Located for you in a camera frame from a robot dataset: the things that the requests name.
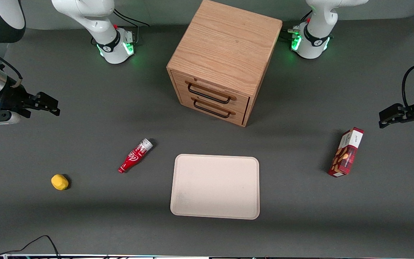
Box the black left base cables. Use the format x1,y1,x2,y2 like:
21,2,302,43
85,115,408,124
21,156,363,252
281,10,314,41

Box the black cable at table edge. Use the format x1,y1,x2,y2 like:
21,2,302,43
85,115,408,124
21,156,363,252
0,227,62,259

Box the red cookie box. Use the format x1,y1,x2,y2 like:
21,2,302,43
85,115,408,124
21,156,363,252
327,127,365,178

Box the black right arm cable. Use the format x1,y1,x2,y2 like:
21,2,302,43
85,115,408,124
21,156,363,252
0,43,24,89

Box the black right base cables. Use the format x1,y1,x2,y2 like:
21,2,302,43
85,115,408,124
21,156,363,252
112,8,150,46

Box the beige plastic tray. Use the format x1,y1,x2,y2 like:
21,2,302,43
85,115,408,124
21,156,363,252
170,154,261,220

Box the red cola bottle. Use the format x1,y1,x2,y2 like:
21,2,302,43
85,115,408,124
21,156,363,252
118,138,154,174

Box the black base cables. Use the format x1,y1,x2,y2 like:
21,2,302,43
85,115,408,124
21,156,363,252
112,8,150,46
281,10,314,41

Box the wooden drawer with black handle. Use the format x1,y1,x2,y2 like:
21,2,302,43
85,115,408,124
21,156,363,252
171,70,250,112
178,91,248,127

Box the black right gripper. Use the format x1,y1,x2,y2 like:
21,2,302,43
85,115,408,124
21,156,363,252
0,85,61,124

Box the yellow lemon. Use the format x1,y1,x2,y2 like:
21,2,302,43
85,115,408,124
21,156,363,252
51,174,70,191

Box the wooden two-drawer cabinet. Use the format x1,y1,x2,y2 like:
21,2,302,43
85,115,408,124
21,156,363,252
166,0,283,127

